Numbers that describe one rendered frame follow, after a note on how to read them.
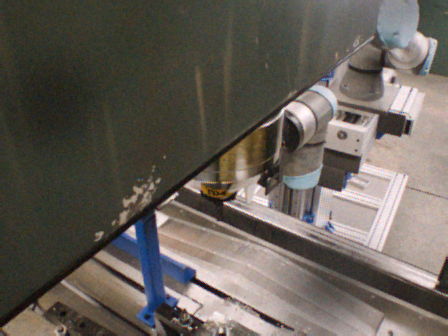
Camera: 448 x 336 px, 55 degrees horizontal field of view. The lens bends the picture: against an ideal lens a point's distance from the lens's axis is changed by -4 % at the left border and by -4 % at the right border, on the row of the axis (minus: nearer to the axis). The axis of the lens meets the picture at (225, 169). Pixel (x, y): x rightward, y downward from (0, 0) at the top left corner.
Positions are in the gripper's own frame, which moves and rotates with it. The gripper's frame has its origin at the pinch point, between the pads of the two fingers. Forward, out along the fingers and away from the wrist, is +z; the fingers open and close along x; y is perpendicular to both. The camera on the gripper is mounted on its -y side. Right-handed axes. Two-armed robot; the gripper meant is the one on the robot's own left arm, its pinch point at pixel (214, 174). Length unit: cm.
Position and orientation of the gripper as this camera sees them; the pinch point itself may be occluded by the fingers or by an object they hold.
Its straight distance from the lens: 59.9
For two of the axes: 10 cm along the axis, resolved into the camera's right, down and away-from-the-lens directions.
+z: -5.6, 4.4, -7.0
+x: -8.3, -3.2, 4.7
